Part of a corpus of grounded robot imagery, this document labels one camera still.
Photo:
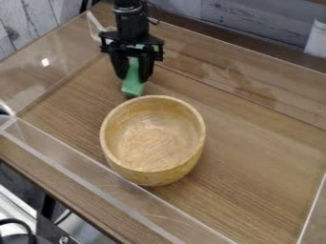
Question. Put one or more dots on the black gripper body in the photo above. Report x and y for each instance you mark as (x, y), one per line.
(129, 40)

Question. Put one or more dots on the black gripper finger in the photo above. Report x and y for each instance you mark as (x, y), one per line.
(119, 61)
(145, 67)

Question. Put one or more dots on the green rectangular block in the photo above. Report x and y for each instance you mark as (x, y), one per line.
(132, 85)

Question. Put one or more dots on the brown wooden bowl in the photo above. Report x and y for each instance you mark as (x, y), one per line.
(152, 139)

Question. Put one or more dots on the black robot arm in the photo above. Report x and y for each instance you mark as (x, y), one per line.
(127, 4)

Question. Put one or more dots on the white cylindrical container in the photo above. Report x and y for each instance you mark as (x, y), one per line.
(315, 46)

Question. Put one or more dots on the clear acrylic tray wall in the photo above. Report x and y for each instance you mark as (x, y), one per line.
(256, 191)

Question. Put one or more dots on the black table leg bracket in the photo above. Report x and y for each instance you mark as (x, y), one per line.
(48, 232)

